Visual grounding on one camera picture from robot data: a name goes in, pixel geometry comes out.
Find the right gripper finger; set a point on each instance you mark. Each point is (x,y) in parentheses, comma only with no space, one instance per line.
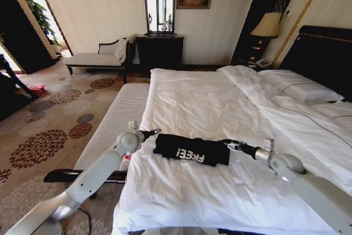
(231,147)
(232,143)

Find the white ribbed bed bench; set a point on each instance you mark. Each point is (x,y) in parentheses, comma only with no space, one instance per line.
(115,125)

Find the white cloth on chaise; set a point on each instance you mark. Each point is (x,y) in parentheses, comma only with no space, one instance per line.
(121,48)

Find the dark nightstand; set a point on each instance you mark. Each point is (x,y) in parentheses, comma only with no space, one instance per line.
(242,63)

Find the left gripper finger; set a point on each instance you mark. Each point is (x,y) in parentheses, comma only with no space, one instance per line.
(153,134)
(155,130)

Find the white duvet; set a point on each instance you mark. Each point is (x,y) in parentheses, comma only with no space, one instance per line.
(200,114)

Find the white pillow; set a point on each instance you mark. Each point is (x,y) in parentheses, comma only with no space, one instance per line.
(299,85)

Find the table lamp with cream shade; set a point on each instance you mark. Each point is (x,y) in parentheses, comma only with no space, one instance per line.
(266,26)

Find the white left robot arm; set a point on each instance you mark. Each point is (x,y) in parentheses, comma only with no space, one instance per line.
(93,174)

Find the white telephone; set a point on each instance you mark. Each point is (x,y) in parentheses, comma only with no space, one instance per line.
(264,62)

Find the dark wooden bench frame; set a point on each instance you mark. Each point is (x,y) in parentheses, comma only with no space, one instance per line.
(63,175)

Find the black shirt with white print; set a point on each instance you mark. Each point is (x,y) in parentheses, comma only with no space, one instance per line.
(189,149)

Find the green leafy plant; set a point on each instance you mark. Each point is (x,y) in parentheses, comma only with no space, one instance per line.
(41,17)

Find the dark stand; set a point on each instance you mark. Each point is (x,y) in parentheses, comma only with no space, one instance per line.
(12,86)

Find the white bed sheet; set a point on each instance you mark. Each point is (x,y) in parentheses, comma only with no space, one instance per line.
(313,130)

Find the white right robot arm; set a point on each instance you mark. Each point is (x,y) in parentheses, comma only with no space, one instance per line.
(316,191)

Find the red and white small object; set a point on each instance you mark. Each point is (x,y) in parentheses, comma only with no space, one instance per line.
(126,161)

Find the dark wooden cabinet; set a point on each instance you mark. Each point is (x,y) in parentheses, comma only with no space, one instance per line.
(159,52)

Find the dark bed headboard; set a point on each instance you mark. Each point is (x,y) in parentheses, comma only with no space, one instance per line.
(319,50)

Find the red box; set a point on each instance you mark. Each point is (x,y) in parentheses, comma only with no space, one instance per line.
(38,91)

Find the tall dark-framed mirror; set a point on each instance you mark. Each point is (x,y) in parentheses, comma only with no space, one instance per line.
(159,4)

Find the white chaise longue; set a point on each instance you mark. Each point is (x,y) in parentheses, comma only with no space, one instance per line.
(93,59)

